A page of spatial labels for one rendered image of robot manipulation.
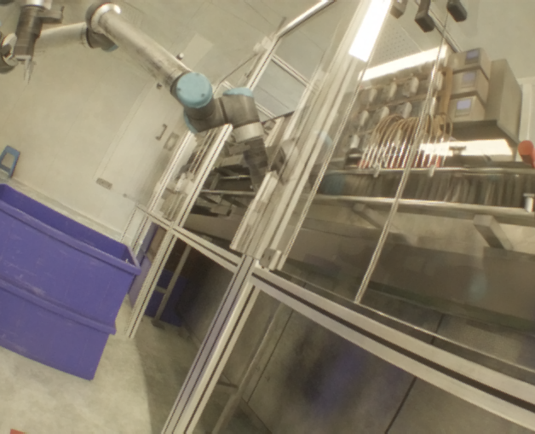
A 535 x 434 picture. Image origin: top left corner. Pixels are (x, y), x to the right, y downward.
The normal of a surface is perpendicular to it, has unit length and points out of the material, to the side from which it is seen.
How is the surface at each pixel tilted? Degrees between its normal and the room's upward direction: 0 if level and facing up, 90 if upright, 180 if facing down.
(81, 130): 90
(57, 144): 90
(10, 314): 90
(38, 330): 90
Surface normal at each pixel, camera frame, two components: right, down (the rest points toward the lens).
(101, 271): 0.48, 0.09
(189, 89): 0.09, -0.08
